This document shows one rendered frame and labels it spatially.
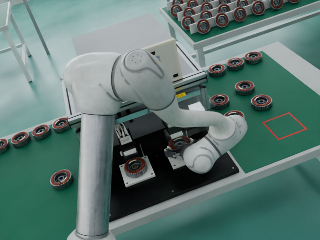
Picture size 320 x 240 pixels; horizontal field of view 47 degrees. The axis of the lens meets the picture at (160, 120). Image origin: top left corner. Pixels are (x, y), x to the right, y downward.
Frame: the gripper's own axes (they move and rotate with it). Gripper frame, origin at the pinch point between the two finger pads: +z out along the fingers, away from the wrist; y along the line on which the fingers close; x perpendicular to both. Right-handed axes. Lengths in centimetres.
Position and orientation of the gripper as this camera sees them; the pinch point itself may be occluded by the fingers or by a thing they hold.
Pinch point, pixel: (180, 145)
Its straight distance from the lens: 180.6
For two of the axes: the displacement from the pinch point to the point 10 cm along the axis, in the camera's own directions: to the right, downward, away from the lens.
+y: 9.3, -3.4, 1.2
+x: -3.2, -9.3, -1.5
